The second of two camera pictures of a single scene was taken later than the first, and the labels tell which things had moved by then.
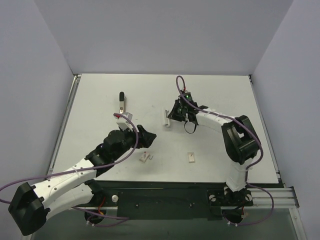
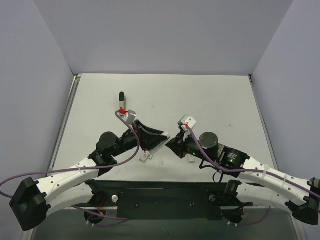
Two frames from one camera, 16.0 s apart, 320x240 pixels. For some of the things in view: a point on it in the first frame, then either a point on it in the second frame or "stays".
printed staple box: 144,157 stays
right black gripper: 175,113 to 180,144
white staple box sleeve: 166,120 to 153,149
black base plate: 201,200 stays
